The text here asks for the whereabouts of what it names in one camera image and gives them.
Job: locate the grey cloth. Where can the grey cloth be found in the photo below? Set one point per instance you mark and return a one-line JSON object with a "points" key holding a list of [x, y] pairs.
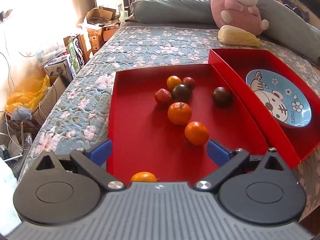
{"points": [[22, 113]]}

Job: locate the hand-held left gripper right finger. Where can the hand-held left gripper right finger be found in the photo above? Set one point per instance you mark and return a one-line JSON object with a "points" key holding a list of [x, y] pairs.
{"points": [[217, 152]]}

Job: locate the large plain cardboard box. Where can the large plain cardboard box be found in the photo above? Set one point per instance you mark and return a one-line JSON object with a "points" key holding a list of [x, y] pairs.
{"points": [[48, 100]]}

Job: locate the small red tomato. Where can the small red tomato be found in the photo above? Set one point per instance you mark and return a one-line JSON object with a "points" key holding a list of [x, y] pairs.
{"points": [[190, 82], [162, 96]]}

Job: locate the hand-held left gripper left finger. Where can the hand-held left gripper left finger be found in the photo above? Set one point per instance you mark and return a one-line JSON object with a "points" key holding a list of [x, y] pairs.
{"points": [[101, 150]]}

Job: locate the dark purple tomato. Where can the dark purple tomato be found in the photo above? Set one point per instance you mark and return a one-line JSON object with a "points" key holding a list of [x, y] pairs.
{"points": [[222, 96], [181, 93]]}

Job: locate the yellow plastic bag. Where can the yellow plastic bag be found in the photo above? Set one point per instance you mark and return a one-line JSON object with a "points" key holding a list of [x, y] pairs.
{"points": [[27, 92]]}

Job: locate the pink plush rabbit toy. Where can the pink plush rabbit toy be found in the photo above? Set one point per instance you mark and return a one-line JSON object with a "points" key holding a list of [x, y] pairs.
{"points": [[237, 10]]}

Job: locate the orange mandarin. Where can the orange mandarin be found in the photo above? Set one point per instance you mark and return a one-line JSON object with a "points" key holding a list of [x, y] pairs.
{"points": [[179, 113], [196, 133]]}

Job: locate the clear plastic container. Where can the clear plastic container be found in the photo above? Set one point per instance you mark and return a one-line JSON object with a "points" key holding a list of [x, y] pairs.
{"points": [[48, 55]]}

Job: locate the printed brown cardboard box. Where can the printed brown cardboard box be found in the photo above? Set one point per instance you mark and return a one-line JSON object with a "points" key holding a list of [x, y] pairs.
{"points": [[96, 38]]}

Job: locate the blue cartoon tiger plate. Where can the blue cartoon tiger plate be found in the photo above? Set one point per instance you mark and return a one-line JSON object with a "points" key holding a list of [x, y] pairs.
{"points": [[280, 100]]}

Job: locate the floral quilted bedspread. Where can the floral quilted bedspread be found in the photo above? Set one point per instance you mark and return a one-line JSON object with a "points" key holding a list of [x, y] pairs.
{"points": [[140, 47]]}

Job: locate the red cardboard box tray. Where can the red cardboard box tray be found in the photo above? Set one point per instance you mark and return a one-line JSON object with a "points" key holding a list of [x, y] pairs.
{"points": [[140, 130], [233, 62]]}

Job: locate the green and white carton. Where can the green and white carton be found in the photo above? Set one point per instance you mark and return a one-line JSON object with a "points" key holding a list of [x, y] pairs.
{"points": [[75, 52]]}

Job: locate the open brown cardboard box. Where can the open brown cardboard box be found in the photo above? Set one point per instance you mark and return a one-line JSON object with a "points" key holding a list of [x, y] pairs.
{"points": [[100, 17]]}

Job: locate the white and blue box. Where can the white and blue box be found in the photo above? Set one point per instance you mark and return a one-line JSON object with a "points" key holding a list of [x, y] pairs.
{"points": [[60, 67]]}

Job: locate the napa cabbage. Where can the napa cabbage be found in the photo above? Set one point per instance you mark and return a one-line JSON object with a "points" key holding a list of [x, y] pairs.
{"points": [[235, 36]]}

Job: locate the small yellow-orange tomato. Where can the small yellow-orange tomato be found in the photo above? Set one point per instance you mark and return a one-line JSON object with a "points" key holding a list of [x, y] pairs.
{"points": [[174, 81], [143, 177]]}

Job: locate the grey-blue pillow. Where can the grey-blue pillow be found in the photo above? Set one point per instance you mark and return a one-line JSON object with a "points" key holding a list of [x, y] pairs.
{"points": [[170, 10]]}

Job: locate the white plastic bottle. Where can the white plastic bottle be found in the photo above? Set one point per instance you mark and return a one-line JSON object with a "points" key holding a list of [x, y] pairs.
{"points": [[123, 15]]}

